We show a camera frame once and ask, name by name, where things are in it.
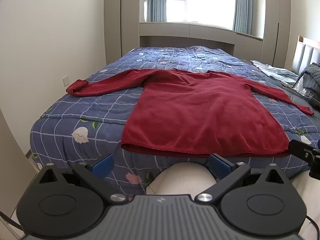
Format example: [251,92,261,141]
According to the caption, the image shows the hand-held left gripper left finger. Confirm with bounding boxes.
[37,154,128,203]

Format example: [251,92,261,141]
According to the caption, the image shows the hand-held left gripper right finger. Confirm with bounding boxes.
[194,153,289,203]

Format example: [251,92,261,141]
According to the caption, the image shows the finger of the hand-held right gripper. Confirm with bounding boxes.
[289,139,320,160]

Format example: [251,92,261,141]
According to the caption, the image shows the red long-sleeved shirt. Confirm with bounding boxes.
[66,69,315,158]

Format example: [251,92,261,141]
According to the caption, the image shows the person's white trouser leg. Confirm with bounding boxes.
[146,162,218,195]

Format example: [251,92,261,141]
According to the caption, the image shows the dark grey bed sheet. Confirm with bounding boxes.
[241,59,320,140]

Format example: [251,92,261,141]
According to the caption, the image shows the blue checked floral quilt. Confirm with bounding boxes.
[30,45,320,195]

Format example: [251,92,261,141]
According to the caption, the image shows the grey quilted blanket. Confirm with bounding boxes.
[297,62,320,105]

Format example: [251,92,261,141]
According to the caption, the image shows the light blue patterned cloth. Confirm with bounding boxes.
[251,60,299,84]

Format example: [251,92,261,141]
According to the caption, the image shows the grey padded headboard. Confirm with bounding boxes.
[291,35,320,74]

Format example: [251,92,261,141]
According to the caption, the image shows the beige wardrobe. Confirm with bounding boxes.
[260,0,294,69]

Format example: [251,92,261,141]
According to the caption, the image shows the tall beige cabinet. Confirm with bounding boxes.
[104,0,140,65]

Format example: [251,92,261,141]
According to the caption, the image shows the light blue curtain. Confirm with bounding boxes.
[146,0,167,22]
[232,0,253,34]

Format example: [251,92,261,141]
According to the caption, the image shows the window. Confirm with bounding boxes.
[166,0,237,29]

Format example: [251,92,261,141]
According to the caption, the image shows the black cable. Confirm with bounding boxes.
[0,210,23,231]

